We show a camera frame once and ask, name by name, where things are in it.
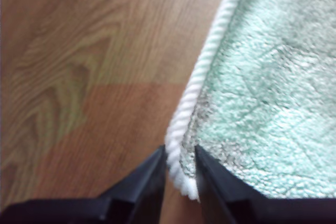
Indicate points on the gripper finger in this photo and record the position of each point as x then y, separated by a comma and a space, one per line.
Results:
231, 203
139, 197

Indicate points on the mint green fluffy tea towel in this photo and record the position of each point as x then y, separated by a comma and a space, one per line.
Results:
275, 103

